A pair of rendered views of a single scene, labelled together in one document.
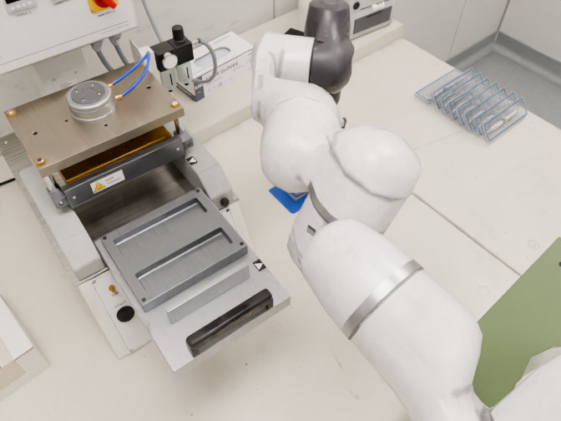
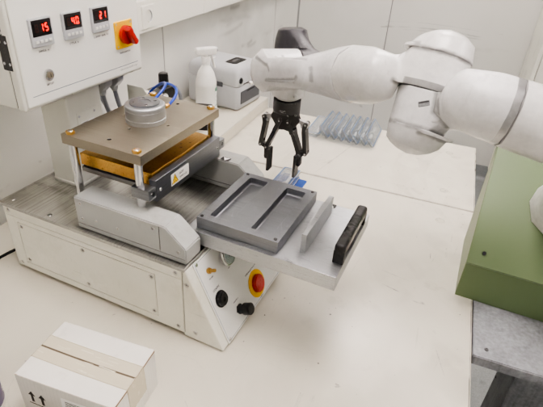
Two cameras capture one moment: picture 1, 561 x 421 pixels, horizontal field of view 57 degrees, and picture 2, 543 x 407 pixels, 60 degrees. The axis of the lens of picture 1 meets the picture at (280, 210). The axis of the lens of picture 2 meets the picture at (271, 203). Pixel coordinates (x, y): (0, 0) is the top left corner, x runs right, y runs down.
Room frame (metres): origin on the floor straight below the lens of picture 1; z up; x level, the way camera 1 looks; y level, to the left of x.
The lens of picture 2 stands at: (-0.16, 0.57, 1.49)
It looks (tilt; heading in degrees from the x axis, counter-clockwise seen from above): 32 degrees down; 329
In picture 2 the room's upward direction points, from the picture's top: 4 degrees clockwise
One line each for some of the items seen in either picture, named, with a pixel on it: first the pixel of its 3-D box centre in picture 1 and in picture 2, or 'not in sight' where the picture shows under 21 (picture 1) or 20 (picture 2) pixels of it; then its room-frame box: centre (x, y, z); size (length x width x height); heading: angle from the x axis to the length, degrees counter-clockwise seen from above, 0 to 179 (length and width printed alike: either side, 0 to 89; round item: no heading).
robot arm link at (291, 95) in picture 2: not in sight; (284, 84); (0.91, -0.09, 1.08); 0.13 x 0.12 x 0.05; 128
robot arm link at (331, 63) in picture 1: (327, 46); (299, 57); (0.84, -0.09, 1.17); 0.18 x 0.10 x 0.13; 170
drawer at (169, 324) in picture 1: (188, 267); (281, 220); (0.48, 0.16, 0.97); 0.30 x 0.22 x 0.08; 36
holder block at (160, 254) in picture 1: (174, 245); (259, 208); (0.52, 0.19, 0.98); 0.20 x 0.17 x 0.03; 126
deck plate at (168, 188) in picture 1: (111, 168); (140, 194); (0.76, 0.36, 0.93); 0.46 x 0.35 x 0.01; 36
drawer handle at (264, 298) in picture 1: (230, 321); (351, 232); (0.37, 0.08, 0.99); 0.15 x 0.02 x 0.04; 126
